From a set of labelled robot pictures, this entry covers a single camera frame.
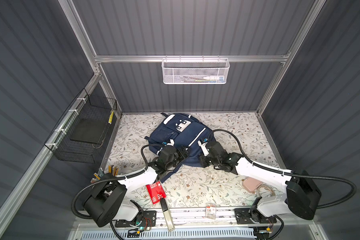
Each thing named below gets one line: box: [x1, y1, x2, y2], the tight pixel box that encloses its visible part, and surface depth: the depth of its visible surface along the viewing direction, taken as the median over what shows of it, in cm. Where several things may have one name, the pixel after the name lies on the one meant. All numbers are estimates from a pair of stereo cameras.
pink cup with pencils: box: [108, 165, 119, 177], surface depth 77 cm
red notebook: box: [146, 181, 167, 205], surface depth 85 cm
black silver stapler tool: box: [160, 198, 175, 232], surface depth 73 cm
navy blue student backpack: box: [144, 112, 216, 183], surface depth 94 cm
